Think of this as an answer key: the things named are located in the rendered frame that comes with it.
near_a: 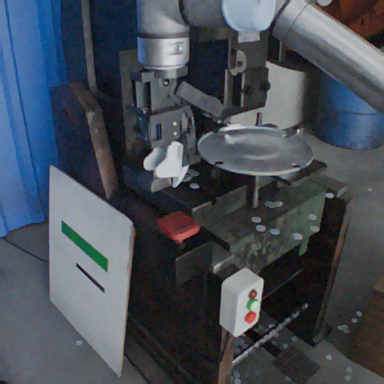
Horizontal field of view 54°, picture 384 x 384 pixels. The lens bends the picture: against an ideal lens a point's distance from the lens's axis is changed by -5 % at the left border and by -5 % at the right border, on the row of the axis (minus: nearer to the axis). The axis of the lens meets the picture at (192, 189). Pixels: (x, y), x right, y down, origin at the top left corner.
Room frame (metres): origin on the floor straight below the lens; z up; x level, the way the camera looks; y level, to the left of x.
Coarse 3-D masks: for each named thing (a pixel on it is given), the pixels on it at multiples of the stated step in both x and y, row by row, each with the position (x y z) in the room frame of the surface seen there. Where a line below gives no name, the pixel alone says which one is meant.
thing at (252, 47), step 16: (240, 32) 0.91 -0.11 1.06; (256, 32) 0.95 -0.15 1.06; (240, 48) 0.92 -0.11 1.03; (256, 48) 0.95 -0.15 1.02; (192, 64) 0.97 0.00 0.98; (240, 64) 0.89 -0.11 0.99; (256, 64) 0.95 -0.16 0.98; (192, 80) 0.97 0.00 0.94; (208, 80) 0.93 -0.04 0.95; (224, 80) 0.89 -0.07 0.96; (240, 80) 0.88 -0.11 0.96; (256, 80) 0.91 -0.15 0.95; (224, 96) 0.89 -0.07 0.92; (240, 96) 0.88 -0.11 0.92; (256, 96) 0.91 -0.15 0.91
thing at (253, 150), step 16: (224, 128) 1.03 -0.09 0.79; (240, 128) 1.04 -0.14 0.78; (256, 128) 1.04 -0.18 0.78; (208, 144) 0.92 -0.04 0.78; (224, 144) 0.93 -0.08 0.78; (240, 144) 0.91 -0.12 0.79; (256, 144) 0.91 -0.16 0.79; (272, 144) 0.91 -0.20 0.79; (288, 144) 0.93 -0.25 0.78; (304, 144) 0.93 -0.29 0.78; (208, 160) 0.82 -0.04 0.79; (224, 160) 0.83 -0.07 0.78; (240, 160) 0.83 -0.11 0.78; (256, 160) 0.83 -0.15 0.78; (272, 160) 0.83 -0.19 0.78; (288, 160) 0.83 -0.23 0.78; (304, 160) 0.83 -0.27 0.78
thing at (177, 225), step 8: (168, 216) 0.63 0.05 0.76; (176, 216) 0.63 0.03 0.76; (184, 216) 0.63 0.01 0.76; (160, 224) 0.60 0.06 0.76; (168, 224) 0.60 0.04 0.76; (176, 224) 0.60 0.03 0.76; (184, 224) 0.60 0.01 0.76; (192, 224) 0.60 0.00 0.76; (168, 232) 0.58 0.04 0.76; (176, 232) 0.58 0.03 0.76; (184, 232) 0.58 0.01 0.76; (192, 232) 0.59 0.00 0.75; (176, 240) 0.60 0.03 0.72
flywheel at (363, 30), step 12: (336, 0) 1.17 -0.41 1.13; (348, 0) 1.14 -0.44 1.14; (360, 0) 1.11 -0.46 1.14; (372, 0) 1.08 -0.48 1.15; (336, 12) 1.16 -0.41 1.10; (348, 12) 1.13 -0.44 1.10; (360, 12) 1.11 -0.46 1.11; (372, 12) 1.04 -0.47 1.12; (348, 24) 1.10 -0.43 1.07; (360, 24) 1.07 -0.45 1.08; (372, 24) 1.04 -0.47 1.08; (360, 36) 1.06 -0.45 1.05; (372, 36) 1.04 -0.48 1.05; (288, 48) 1.24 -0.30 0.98
